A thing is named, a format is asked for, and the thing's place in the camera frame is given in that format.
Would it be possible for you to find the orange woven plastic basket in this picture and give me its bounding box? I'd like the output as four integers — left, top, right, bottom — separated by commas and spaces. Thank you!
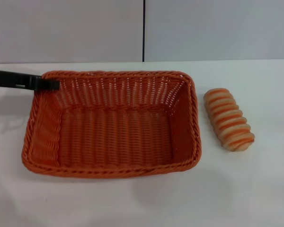
21, 70, 202, 178

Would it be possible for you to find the orange striped bread roll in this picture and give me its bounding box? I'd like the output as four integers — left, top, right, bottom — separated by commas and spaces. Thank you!
203, 87, 256, 152

